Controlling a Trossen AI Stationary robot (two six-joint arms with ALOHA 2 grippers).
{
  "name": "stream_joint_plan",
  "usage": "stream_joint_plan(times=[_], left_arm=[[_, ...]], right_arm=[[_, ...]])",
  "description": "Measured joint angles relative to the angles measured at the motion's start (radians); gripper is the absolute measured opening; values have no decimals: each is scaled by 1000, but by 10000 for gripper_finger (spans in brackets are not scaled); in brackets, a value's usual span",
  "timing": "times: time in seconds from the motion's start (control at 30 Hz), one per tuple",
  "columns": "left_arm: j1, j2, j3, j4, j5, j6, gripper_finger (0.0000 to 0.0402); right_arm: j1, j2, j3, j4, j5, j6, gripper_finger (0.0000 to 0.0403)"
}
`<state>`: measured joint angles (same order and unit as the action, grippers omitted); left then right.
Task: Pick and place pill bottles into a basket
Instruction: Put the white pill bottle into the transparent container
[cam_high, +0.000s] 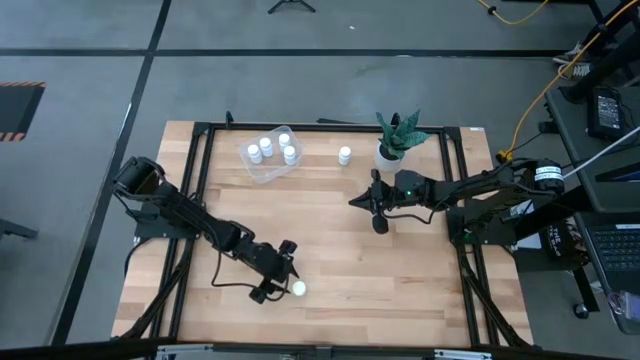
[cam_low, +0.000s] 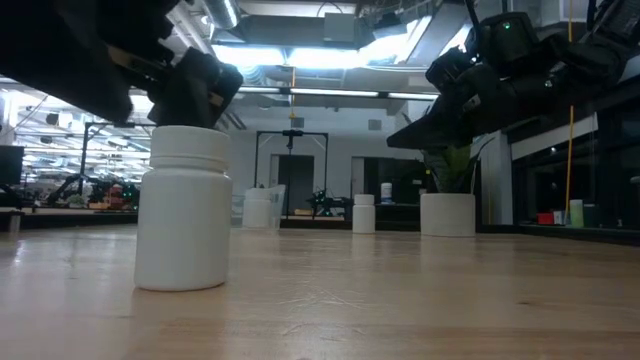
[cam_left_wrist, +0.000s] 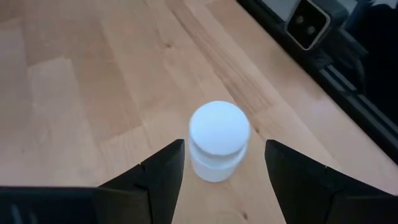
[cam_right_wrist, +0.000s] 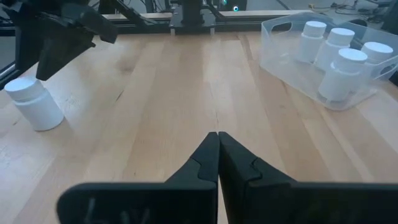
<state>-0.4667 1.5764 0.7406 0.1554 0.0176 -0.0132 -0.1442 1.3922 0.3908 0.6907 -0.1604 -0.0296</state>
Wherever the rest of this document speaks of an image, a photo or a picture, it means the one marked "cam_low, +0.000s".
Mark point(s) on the clear plastic basket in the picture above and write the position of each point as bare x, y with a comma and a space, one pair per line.
278, 207

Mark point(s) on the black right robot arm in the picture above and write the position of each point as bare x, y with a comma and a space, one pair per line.
600, 55

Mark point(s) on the light green cup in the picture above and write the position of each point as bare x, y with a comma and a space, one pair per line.
576, 212

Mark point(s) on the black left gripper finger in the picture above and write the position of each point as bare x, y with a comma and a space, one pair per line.
185, 95
230, 85

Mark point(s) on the black robot with green lights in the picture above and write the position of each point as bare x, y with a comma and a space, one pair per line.
327, 202

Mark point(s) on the green snake plant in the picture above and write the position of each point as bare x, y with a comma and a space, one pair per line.
452, 170

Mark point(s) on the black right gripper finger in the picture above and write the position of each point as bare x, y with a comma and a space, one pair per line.
440, 132

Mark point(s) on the dark green cup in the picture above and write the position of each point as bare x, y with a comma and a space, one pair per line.
590, 216

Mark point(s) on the black monitor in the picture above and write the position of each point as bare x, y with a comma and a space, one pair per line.
10, 165

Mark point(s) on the long LED light bar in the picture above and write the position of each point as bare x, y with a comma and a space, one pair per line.
330, 92

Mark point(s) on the red box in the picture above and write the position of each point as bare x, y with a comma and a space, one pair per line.
545, 218

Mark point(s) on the black robot station frame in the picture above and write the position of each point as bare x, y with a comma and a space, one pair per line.
291, 133
100, 124

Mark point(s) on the white plant pot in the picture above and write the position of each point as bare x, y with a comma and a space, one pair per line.
447, 215

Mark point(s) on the white jar blue label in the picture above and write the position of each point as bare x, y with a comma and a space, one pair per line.
386, 192

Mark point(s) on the silver ventilation duct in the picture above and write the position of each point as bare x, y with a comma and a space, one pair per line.
222, 12

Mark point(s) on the bright ceiling light panel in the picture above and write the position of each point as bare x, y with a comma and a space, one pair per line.
325, 57

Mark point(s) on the white pill bottle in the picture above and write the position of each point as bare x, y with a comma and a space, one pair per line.
363, 217
184, 225
256, 210

